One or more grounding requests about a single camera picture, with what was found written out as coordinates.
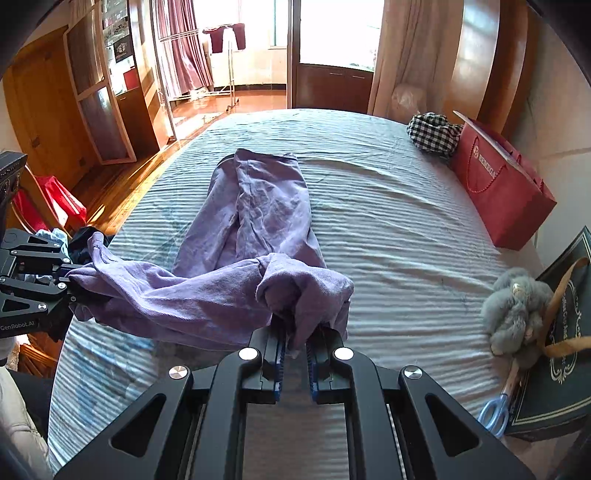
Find clear plastic bag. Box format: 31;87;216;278
392;83;428;116

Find maroon curtain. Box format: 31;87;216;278
154;0;215;100

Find blue handled scissors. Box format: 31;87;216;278
477;357;525;437

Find dark green gift bag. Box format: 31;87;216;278
503;226;591;441

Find black white checkered cloth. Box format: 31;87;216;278
406;112;465;158

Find beige curtain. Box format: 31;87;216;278
367;0;467;118

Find wooden door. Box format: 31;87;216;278
0;28;100;197

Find low wooden cabinet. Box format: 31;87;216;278
295;64;376;112

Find wooden wardrobe with glass doors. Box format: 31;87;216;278
62;0;160;165

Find red plastic bag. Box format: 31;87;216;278
13;174;88;232

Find dark navy garment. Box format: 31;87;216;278
68;225;115;267

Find purple garment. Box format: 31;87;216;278
67;148;355;354

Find padded headboard with wooden frame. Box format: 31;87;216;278
450;0;591;259

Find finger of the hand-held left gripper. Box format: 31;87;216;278
0;276;112;320
0;231;83;278

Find red paper bag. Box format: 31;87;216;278
450;110;558;251

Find dark red shirt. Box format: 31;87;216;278
202;23;247;55

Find person's beige clothing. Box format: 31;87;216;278
0;367;52;480

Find grey plush toy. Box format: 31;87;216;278
480;268;555;370

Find light blue garment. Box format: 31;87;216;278
34;227;71;252

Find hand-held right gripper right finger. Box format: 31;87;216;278
305;323;539;480

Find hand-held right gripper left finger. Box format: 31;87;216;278
54;318;289;480

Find metal clothes drying rack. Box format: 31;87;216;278
159;23;242;114

